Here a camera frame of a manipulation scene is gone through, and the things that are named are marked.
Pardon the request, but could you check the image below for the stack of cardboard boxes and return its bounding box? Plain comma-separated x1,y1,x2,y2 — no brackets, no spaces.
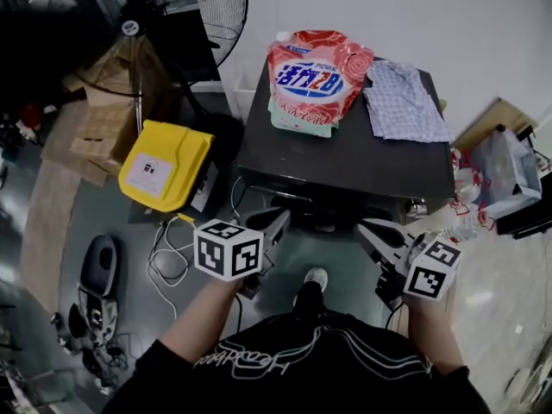
40,43,185,188

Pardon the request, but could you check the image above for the person's black trouser leg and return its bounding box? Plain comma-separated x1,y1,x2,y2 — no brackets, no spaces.
292,280,327,318

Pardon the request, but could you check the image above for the grey and black handheld device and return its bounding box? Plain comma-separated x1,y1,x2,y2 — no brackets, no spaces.
78,233,121,300

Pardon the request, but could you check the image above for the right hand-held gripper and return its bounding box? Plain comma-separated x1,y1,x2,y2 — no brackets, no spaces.
355,217,463,312

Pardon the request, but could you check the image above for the black standing fan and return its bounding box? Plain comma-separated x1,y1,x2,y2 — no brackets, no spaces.
28,0,250,170

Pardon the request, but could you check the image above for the person's black printed t-shirt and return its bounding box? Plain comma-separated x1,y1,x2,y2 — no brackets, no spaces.
101,310,492,414

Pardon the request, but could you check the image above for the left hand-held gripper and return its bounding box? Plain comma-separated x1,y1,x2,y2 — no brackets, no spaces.
192,208,292,301

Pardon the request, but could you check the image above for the flat cardboard sheet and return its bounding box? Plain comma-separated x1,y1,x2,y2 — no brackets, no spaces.
452,97,538,151

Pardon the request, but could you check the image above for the person's white shoe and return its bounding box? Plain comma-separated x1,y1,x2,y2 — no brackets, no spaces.
303,267,329,295

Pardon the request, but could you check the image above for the dark detergent drawer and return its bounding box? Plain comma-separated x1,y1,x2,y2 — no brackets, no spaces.
246,183,314,210

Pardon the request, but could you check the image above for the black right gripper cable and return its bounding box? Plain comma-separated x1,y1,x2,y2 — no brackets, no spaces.
383,300,405,330

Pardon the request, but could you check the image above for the blue checked cloth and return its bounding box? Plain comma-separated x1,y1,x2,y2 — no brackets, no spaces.
362,60,456,143

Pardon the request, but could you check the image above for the white cable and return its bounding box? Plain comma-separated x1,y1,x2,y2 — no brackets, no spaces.
145,174,248,320

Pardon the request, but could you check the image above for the person's left forearm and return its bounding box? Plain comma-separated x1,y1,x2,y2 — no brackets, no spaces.
157,276,245,364

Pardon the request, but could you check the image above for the red and white plastic bag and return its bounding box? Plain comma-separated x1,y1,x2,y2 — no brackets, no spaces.
449,147,498,233

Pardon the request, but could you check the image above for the tangle of black cables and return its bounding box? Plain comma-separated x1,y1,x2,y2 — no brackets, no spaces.
50,285,133,398

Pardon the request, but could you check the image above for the clear plastic bag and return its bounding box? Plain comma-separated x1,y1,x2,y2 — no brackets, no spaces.
468,126,543,220

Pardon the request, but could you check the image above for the dark washing machine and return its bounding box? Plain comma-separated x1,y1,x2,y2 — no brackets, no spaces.
235,56,457,235

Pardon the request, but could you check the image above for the clear plastic bottle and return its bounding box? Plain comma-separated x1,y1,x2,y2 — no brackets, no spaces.
436,212,482,243

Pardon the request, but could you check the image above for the person's right forearm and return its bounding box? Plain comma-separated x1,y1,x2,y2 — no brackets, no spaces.
402,296,466,377

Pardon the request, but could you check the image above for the red rose-print detergent pouch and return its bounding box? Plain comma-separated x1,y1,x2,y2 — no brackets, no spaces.
266,29,375,140

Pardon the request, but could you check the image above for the yellow plastic case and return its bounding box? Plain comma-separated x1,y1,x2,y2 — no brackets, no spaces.
117,119,216,214

